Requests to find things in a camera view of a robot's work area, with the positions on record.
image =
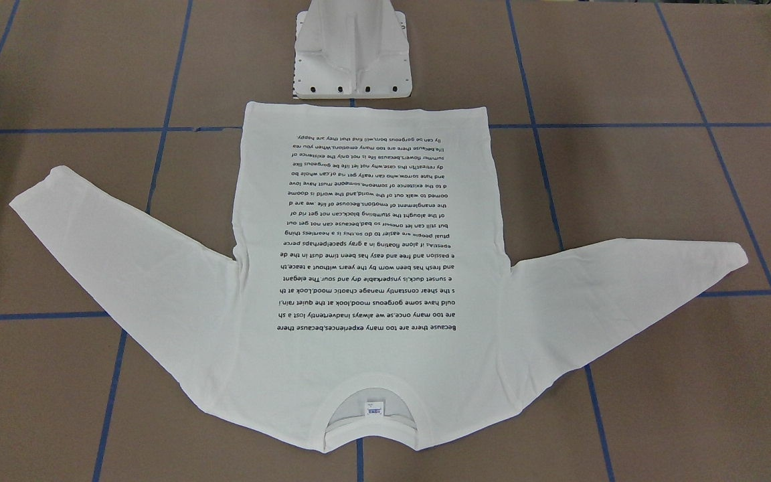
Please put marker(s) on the white long-sleeve printed shirt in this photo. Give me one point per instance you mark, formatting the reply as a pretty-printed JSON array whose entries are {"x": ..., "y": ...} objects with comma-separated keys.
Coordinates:
[{"x": 369, "y": 293}]

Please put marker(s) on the white camera mast base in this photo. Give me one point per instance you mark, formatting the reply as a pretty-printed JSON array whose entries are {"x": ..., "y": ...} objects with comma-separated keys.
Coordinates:
[{"x": 351, "y": 49}]

